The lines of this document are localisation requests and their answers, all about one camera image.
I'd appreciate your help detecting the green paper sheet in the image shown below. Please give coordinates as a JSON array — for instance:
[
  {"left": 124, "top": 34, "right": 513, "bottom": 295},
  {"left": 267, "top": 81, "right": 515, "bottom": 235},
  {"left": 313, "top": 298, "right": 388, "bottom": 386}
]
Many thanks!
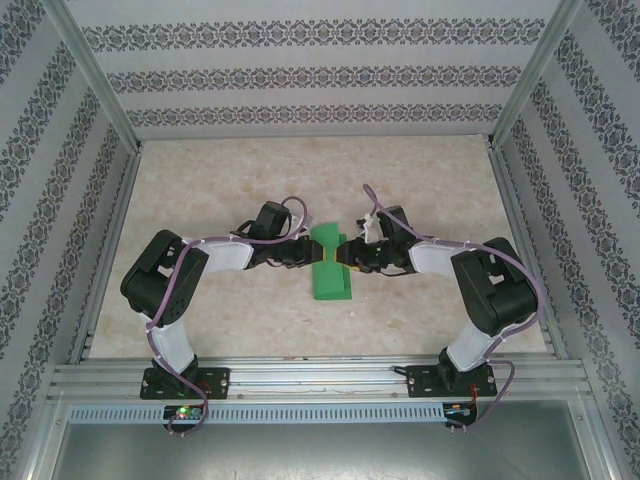
[{"left": 308, "top": 221, "right": 354, "bottom": 302}]

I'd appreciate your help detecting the grey metal sheet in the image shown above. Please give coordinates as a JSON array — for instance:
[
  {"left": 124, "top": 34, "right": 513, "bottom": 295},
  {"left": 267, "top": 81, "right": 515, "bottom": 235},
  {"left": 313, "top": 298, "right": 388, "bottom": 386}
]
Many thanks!
[{"left": 49, "top": 422, "right": 609, "bottom": 480}]

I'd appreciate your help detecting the right controller board with leds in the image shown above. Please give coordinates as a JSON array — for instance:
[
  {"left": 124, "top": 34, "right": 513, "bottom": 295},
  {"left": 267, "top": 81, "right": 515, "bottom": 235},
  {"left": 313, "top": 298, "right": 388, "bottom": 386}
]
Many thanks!
[{"left": 443, "top": 402, "right": 477, "bottom": 424}]

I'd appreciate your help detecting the controller board with leds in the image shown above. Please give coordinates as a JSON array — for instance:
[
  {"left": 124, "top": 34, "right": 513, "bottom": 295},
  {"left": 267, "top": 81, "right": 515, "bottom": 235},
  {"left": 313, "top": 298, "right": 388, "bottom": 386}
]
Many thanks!
[
  {"left": 443, "top": 402, "right": 477, "bottom": 424},
  {"left": 162, "top": 403, "right": 205, "bottom": 422}
]

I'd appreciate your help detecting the left controller board with leds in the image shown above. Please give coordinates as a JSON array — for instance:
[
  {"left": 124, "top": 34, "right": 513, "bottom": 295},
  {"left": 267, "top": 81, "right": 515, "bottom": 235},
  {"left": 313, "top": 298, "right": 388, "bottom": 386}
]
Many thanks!
[{"left": 162, "top": 403, "right": 205, "bottom": 422}]

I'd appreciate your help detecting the right camera white cable plug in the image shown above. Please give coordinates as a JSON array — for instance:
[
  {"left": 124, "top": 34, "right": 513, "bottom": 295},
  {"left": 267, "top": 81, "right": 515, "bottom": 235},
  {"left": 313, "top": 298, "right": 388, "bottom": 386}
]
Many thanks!
[{"left": 355, "top": 213, "right": 377, "bottom": 242}]

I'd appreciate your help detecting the aluminium mounting rail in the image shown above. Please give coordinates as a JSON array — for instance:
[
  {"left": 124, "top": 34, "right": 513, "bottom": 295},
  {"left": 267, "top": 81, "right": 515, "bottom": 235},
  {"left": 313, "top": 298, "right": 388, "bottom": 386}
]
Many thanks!
[{"left": 48, "top": 354, "right": 596, "bottom": 401}]

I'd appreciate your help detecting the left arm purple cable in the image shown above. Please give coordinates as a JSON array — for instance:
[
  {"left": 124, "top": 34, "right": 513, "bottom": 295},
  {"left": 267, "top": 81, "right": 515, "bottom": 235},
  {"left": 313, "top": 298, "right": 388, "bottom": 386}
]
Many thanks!
[{"left": 144, "top": 196, "right": 314, "bottom": 436}]

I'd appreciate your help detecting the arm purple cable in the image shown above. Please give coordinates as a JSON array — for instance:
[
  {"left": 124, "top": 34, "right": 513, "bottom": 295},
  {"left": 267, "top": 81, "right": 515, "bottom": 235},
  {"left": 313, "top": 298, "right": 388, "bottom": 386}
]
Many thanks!
[
  {"left": 360, "top": 183, "right": 544, "bottom": 434},
  {"left": 144, "top": 196, "right": 314, "bottom": 436}
]

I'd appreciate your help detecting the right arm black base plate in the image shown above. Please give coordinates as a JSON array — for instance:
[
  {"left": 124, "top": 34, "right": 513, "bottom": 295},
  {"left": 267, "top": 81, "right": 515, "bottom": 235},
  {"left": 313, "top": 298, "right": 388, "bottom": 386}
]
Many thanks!
[{"left": 407, "top": 364, "right": 500, "bottom": 400}]

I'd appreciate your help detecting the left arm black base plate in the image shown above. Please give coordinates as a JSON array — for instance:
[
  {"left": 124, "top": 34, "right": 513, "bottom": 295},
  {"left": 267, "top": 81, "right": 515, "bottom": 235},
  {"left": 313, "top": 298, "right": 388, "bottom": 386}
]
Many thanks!
[{"left": 141, "top": 367, "right": 232, "bottom": 401}]

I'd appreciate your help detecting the right aluminium table side rail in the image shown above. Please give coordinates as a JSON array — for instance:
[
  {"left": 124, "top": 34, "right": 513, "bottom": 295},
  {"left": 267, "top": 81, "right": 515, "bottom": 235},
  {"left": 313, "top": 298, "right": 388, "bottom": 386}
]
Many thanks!
[{"left": 487, "top": 147, "right": 571, "bottom": 361}]

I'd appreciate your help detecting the aluminium table side rail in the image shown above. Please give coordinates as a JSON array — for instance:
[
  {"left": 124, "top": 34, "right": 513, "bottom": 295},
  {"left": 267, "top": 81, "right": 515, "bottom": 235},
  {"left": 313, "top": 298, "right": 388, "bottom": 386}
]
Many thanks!
[
  {"left": 487, "top": 147, "right": 571, "bottom": 361},
  {"left": 67, "top": 149, "right": 144, "bottom": 364}
]

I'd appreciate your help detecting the slotted grey cable tray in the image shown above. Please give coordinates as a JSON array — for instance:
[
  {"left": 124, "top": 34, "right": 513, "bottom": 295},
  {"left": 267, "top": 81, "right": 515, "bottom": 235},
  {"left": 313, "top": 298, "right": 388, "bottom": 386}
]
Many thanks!
[{"left": 67, "top": 402, "right": 449, "bottom": 424}]

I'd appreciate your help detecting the left aluminium table side rail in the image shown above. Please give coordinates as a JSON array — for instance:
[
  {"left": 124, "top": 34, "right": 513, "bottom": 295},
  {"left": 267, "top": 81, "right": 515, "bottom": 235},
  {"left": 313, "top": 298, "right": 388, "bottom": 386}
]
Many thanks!
[{"left": 67, "top": 149, "right": 144, "bottom": 364}]

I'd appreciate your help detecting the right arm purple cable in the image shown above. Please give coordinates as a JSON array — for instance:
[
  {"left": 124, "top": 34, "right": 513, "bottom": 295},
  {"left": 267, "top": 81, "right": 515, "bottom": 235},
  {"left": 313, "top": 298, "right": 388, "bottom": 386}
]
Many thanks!
[{"left": 360, "top": 183, "right": 544, "bottom": 434}]

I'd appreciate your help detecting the right aluminium frame post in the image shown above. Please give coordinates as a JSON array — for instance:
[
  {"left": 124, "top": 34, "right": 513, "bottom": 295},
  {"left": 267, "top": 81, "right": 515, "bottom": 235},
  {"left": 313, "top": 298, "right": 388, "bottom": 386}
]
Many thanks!
[{"left": 484, "top": 0, "right": 586, "bottom": 151}]

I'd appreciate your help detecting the aluminium frame post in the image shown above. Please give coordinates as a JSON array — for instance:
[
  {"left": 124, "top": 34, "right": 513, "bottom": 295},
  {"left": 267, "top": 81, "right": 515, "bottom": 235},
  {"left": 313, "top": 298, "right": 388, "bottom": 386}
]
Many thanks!
[
  {"left": 43, "top": 0, "right": 146, "bottom": 157},
  {"left": 484, "top": 0, "right": 586, "bottom": 151}
]

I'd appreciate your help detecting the left aluminium frame post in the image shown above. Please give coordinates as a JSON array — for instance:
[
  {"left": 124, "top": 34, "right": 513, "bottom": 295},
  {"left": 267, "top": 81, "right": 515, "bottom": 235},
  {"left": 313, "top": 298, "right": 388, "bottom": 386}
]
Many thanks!
[{"left": 43, "top": 0, "right": 146, "bottom": 157}]

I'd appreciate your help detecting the right lower aluminium frame bar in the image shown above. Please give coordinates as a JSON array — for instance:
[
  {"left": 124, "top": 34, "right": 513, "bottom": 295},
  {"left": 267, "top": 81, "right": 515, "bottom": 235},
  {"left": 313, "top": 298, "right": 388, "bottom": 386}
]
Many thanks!
[{"left": 569, "top": 394, "right": 626, "bottom": 480}]

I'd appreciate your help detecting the aluminium frame bar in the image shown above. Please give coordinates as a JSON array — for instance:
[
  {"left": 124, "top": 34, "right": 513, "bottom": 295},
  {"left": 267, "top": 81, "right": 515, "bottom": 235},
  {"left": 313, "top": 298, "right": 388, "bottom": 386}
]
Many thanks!
[
  {"left": 13, "top": 394, "right": 69, "bottom": 480},
  {"left": 569, "top": 394, "right": 626, "bottom": 480}
]

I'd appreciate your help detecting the left lower aluminium frame bar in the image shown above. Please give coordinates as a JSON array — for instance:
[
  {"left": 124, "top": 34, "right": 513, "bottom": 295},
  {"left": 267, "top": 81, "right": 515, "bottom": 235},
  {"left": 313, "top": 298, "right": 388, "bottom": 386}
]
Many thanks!
[{"left": 13, "top": 394, "right": 69, "bottom": 480}]

